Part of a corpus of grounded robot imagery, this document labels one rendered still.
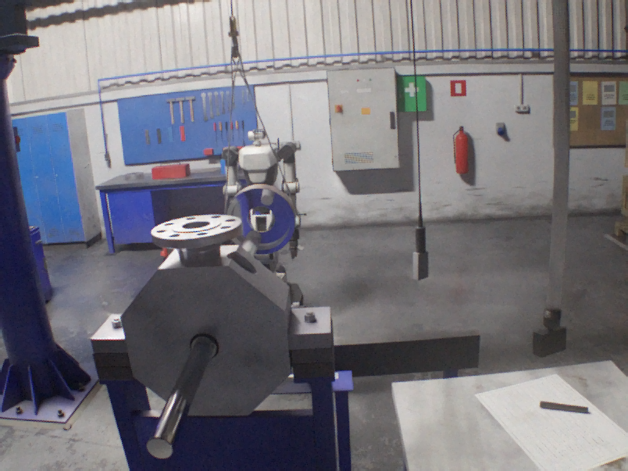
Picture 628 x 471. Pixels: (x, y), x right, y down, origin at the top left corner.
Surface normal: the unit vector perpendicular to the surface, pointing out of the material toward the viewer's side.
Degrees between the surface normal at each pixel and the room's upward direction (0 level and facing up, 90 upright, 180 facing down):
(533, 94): 90
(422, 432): 0
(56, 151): 90
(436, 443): 0
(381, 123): 90
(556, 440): 0
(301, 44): 90
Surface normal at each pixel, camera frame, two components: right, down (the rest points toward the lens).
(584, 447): -0.07, -0.96
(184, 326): -0.04, 0.26
